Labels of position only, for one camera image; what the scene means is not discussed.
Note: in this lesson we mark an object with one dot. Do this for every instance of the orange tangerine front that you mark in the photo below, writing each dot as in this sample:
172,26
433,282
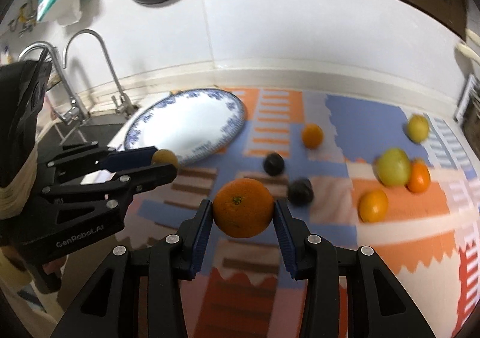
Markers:
373,206

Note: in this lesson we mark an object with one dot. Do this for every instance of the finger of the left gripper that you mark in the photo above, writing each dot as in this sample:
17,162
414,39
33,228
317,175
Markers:
123,157
122,185

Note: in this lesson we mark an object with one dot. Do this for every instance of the small orange tangerine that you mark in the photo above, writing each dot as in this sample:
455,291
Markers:
312,136

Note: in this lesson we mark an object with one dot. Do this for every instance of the cream pot handle lower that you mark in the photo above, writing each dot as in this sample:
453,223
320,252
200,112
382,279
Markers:
465,50

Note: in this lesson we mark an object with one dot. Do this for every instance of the tall chrome faucet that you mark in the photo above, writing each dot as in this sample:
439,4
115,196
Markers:
75,111

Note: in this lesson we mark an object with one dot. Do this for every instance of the small brown kiwi fruit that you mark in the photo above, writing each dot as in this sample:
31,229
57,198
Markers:
164,156

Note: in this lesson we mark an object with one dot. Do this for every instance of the large orange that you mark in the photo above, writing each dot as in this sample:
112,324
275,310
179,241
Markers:
243,208

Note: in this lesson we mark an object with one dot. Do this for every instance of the dark plum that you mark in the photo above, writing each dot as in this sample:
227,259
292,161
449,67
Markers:
273,164
300,192

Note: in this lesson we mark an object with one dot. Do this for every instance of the yellow green pear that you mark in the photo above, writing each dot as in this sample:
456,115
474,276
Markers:
418,128

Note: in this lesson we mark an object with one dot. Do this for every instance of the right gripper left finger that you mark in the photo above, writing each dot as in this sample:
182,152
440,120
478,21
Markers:
194,235

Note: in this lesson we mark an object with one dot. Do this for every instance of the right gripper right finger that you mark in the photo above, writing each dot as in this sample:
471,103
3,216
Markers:
294,239

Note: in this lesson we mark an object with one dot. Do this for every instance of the blue white porcelain plate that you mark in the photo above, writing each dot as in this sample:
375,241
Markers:
193,124

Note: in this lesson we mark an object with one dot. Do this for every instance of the person's left hand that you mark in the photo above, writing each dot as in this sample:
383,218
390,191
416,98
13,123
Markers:
14,273

